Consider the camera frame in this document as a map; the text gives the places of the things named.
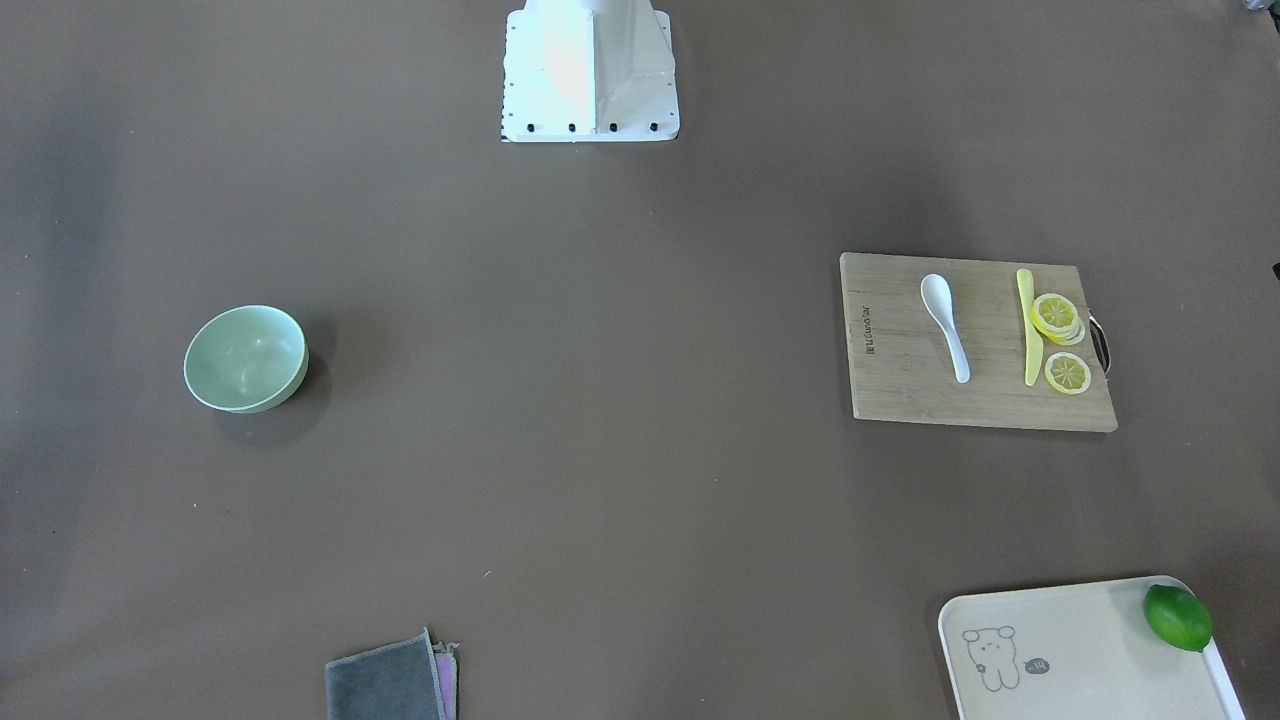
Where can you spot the white ceramic spoon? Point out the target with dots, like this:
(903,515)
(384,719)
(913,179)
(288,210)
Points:
(938,300)

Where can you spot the light green bowl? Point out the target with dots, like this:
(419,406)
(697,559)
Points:
(246,360)

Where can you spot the bamboo cutting board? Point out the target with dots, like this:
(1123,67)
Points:
(900,368)

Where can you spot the pink folded cloth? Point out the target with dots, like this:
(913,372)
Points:
(447,676)

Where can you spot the yellow plastic knife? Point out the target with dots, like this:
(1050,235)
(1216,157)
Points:
(1033,341)

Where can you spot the grey folded cloth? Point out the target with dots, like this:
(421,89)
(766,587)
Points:
(395,681)

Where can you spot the top stacked lemon slice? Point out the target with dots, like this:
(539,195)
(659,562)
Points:
(1053,311)

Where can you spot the stacked lemon slice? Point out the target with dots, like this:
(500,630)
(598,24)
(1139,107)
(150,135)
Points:
(1068,336)
(1053,311)

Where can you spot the single lemon slice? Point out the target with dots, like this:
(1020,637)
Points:
(1068,373)

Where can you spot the lower stacked lemon slice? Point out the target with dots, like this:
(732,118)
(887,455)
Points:
(1068,336)

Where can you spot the cream tray with bear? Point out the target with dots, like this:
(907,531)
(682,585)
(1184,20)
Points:
(1078,651)

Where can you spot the green lime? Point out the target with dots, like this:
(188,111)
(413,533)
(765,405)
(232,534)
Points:
(1178,618)

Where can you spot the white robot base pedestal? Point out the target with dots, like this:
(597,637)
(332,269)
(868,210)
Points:
(589,72)

